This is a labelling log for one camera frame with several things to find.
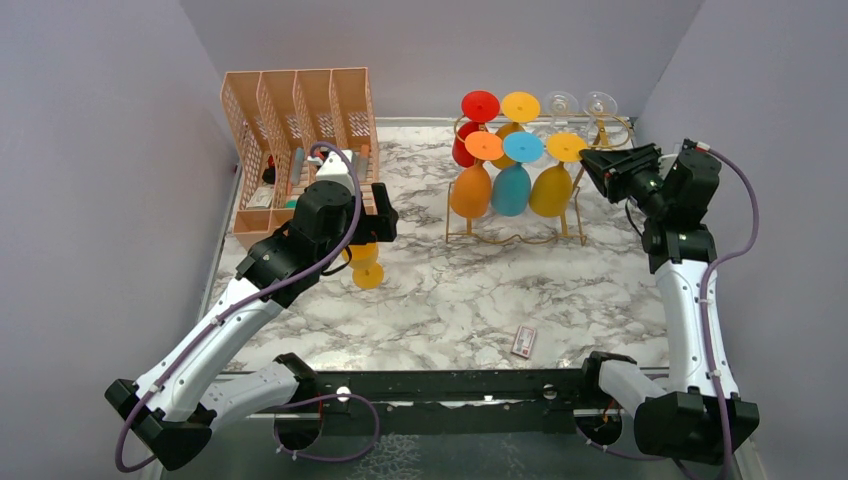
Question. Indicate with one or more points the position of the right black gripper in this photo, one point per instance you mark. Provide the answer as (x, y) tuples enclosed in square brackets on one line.
[(610, 169)]

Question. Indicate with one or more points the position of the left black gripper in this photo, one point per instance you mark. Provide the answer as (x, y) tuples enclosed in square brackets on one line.
[(380, 227)]

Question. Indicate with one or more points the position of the yellow wine glass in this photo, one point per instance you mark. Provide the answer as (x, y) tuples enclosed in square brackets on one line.
[(518, 107), (553, 187), (363, 260)]

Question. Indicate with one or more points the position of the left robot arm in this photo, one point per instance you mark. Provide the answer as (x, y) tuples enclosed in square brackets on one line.
[(171, 412)]

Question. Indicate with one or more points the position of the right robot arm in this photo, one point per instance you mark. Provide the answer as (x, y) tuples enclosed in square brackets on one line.
[(682, 305)]

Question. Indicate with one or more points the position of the clear wine glass right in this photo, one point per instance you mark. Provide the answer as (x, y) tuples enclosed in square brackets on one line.
[(597, 105)]

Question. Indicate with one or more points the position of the clear wine glass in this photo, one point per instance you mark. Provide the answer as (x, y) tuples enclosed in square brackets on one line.
[(597, 105), (558, 105)]

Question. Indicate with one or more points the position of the orange wine glass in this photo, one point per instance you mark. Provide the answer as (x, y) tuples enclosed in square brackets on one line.
[(472, 189)]

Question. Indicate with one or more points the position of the clear wine glass left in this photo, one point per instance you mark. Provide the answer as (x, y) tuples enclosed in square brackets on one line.
[(558, 105)]

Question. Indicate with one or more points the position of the blue wine glass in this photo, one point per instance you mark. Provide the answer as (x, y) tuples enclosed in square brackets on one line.
[(512, 186)]

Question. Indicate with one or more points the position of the red wine glass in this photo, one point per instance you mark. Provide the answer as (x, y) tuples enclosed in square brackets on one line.
[(478, 108)]

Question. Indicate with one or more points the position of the peach plastic file organizer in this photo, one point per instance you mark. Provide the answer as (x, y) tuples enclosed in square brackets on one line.
[(274, 117)]

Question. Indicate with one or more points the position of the small red white card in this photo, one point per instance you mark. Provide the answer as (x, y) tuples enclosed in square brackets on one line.
[(523, 342)]

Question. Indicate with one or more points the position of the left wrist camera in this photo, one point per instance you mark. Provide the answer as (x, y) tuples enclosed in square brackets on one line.
[(334, 169)]

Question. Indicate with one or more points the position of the gold wire glass rack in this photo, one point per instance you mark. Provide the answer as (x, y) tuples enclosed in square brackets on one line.
[(611, 133)]

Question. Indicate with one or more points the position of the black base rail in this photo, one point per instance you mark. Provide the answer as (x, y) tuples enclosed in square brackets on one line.
[(358, 403)]

